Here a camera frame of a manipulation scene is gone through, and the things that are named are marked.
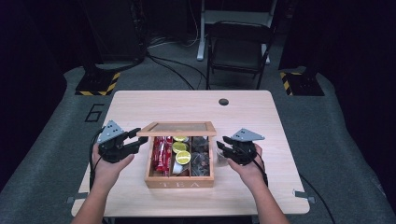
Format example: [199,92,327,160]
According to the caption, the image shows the left hand-held gripper cable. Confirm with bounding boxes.
[89,126,107,191]

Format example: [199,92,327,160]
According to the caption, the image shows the right hand-held gripper cable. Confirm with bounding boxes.
[253,151,269,188]

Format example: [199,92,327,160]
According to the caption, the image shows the person's left hand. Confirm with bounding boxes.
[92,143,134,191]

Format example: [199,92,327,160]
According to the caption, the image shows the white floor cables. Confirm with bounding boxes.
[148,0,201,49]

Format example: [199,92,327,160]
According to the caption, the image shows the hand-held gripper cable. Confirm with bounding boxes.
[89,126,107,191]
[253,151,269,188]

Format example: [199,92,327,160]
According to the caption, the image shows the black cable beside table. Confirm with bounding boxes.
[298,175,337,224]

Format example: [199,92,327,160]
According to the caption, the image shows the black floor cables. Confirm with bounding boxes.
[145,52,210,91]

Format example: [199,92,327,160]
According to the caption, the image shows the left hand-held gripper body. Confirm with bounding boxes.
[96,119,132,164]

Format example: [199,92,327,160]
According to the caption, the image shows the grey table edge bracket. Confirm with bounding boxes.
[65,191,90,204]
[292,189,316,204]

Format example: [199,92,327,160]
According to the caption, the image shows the white desk frame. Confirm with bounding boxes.
[196,0,278,65]

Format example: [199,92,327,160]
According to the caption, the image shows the wooden tea box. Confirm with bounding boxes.
[135,120,218,189]

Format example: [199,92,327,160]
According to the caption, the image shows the black folding chair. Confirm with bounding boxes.
[205,21,275,91]

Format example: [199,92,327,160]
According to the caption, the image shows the striped black stand base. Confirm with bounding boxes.
[75,70,121,97]
[278,71,325,97]

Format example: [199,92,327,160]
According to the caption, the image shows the dark tea bag packet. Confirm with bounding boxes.
[190,152,210,177]
[191,136,209,154]

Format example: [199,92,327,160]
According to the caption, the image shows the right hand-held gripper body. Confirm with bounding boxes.
[231,128,265,166]

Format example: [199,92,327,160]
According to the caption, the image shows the person's right hand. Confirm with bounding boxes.
[227,143,265,189]

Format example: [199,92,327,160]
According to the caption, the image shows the red sachet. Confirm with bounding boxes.
[163,135,174,174]
[152,135,166,174]

